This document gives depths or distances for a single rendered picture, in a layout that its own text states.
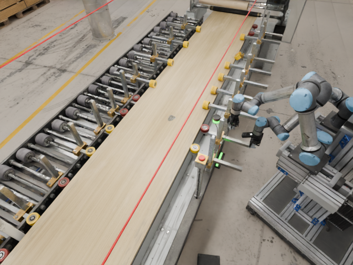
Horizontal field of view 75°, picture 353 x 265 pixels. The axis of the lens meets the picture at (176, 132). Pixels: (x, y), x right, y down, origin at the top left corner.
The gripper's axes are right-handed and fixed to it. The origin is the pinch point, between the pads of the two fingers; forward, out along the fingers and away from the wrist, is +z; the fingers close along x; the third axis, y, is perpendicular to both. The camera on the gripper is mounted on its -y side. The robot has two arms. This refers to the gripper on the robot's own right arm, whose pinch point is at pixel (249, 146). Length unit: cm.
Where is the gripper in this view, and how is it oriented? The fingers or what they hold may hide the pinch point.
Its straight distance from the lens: 212.0
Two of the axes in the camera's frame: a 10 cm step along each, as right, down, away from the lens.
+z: 0.2, 6.6, 7.5
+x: 4.1, -6.9, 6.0
